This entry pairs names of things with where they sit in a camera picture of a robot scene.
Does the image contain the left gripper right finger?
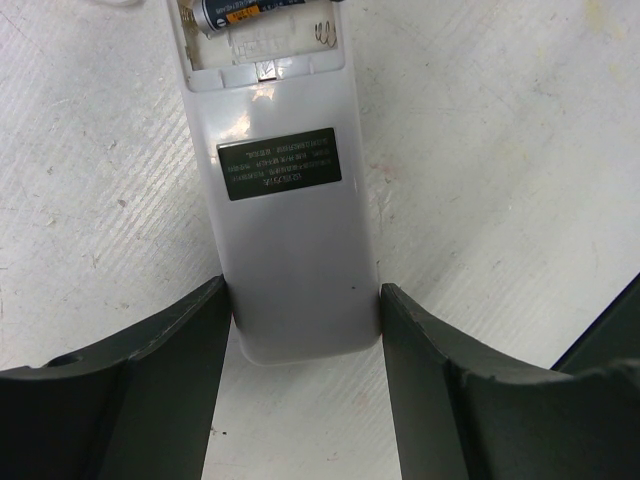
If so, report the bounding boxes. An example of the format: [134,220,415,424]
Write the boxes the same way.
[381,282,639,479]

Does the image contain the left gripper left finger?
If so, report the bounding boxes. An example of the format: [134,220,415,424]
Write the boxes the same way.
[1,277,231,479]

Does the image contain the red and white remote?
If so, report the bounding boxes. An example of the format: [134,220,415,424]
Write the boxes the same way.
[165,1,381,365]

